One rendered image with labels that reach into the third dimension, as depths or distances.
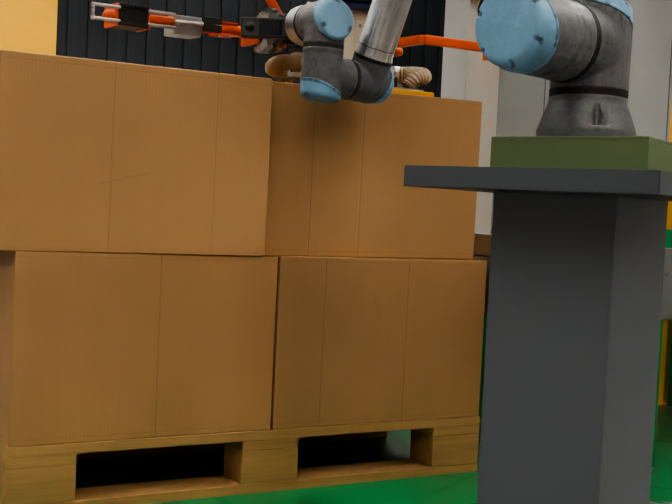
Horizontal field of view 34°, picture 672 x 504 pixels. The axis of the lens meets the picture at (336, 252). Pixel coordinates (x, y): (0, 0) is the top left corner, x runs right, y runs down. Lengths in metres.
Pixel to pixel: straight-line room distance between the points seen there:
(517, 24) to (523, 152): 0.26
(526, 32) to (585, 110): 0.22
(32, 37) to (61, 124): 7.79
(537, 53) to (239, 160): 0.78
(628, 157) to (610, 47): 0.23
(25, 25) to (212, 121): 7.72
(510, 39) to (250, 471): 1.16
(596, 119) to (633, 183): 0.28
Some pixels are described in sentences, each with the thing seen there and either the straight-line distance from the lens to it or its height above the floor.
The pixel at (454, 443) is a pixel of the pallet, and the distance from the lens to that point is 2.87.
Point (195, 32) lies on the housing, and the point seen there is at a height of 1.05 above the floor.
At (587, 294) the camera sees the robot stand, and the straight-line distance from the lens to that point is 2.06.
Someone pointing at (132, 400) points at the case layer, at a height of 0.23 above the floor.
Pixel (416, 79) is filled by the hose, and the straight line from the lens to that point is 2.85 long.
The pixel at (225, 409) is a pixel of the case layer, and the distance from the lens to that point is 2.52.
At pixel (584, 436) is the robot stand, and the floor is 0.27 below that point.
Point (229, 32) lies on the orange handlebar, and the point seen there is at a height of 1.06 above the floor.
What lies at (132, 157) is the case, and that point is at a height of 0.75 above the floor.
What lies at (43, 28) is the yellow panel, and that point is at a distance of 10.17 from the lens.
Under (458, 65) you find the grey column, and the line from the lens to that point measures 4.29.
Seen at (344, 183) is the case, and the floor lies 0.72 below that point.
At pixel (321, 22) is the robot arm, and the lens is 2.42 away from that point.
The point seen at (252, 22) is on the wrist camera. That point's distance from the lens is 2.60.
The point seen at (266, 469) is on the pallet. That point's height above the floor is 0.05.
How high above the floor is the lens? 0.67
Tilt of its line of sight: 2 degrees down
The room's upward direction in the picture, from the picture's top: 3 degrees clockwise
